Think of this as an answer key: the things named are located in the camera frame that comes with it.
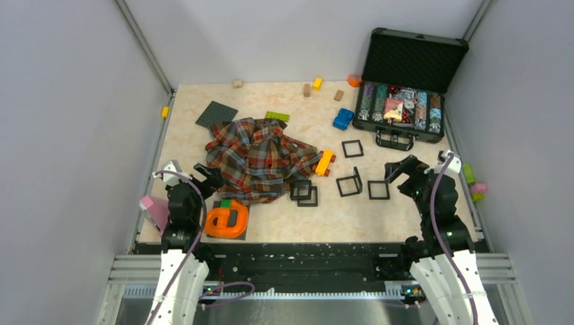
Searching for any plaid flannel shirt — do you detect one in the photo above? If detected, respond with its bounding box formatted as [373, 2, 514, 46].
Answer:
[205, 118, 322, 205]

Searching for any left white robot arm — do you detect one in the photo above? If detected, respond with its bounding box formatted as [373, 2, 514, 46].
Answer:
[146, 160, 223, 324]

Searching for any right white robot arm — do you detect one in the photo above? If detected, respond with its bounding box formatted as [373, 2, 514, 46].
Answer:
[384, 150, 499, 324]

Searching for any small green lego brick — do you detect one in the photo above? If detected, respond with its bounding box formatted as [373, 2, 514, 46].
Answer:
[219, 199, 233, 209]

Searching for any orange tape dispenser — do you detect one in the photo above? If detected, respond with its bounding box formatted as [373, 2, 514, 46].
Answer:
[204, 200, 249, 239]

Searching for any pink box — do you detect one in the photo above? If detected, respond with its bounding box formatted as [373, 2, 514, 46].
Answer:
[139, 195, 170, 236]

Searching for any pink toy piece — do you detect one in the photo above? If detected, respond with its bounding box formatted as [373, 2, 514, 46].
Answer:
[469, 183, 488, 194]

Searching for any dark grey lego baseplate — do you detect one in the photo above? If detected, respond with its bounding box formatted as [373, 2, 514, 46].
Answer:
[196, 101, 238, 129]

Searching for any black poker chip case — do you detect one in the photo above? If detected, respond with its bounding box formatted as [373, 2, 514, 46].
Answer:
[352, 28, 469, 151]

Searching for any small yellow block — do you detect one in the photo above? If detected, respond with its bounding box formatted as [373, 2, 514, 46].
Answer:
[161, 106, 170, 119]

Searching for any blue lego car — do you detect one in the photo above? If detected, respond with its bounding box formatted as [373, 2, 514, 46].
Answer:
[332, 108, 354, 131]

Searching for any green flat lego brick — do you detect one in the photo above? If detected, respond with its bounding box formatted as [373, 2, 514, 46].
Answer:
[265, 111, 290, 123]

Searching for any yellow lego car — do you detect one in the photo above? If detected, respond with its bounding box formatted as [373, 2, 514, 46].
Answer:
[311, 150, 336, 177]

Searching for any yellow lego brick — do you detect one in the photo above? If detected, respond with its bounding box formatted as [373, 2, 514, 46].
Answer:
[312, 77, 322, 91]

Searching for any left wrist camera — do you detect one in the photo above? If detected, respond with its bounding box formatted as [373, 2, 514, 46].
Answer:
[152, 160, 182, 187]

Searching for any black square frame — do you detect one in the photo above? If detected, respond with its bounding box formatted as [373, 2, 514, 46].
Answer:
[297, 186, 319, 208]
[368, 180, 390, 200]
[290, 179, 312, 201]
[336, 167, 363, 198]
[341, 139, 364, 158]

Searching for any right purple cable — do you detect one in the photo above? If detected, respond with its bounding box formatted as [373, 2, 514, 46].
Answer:
[428, 154, 480, 325]

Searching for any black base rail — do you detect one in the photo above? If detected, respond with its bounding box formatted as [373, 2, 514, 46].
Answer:
[132, 242, 492, 295]

